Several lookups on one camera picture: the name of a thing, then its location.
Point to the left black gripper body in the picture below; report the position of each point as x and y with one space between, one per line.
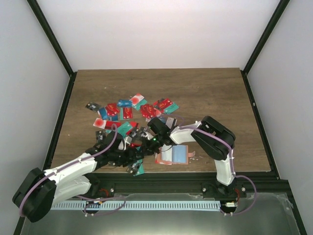
123 159

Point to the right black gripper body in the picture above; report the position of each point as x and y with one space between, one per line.
154 145

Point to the pink leather card holder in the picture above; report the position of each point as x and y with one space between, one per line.
174 155

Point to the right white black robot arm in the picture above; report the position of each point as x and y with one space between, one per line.
215 139

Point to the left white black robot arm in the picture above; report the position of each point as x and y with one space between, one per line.
42 189

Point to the black visa card front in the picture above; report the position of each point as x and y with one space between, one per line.
132 168

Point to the black cards centre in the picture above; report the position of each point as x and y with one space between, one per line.
137 133

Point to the teal card front edge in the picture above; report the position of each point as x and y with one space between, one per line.
139 170

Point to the teal cards centre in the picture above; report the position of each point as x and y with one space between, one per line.
124 128

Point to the white card black stripe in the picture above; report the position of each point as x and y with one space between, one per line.
171 122

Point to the red card centre top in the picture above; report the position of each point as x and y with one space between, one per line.
148 111

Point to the red card middle top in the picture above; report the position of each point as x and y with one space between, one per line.
127 113

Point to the white red dot card left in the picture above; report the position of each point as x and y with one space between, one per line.
100 123

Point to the red card far right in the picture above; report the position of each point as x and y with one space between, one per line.
163 103

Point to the teal card far right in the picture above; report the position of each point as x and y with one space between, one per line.
170 109

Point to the red card left top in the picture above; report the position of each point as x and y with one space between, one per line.
112 109

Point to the white red circle card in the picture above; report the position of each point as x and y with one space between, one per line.
136 99

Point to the blue card left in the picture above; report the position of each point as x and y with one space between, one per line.
103 113

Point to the blue card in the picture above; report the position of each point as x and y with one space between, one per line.
124 103
103 113

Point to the blue card top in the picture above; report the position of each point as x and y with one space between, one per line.
124 103

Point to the black card far left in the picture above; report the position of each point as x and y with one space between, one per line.
93 106

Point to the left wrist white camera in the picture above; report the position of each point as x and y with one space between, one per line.
125 143

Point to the light blue slotted cable duct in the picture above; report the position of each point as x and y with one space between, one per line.
141 205

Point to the black aluminium front rail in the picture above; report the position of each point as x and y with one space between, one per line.
192 183

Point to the black frame left post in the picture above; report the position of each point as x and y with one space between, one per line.
36 9

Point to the black frame post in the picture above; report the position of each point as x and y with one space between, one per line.
278 12
36 9

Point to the black frame right post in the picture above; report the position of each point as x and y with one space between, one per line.
278 12

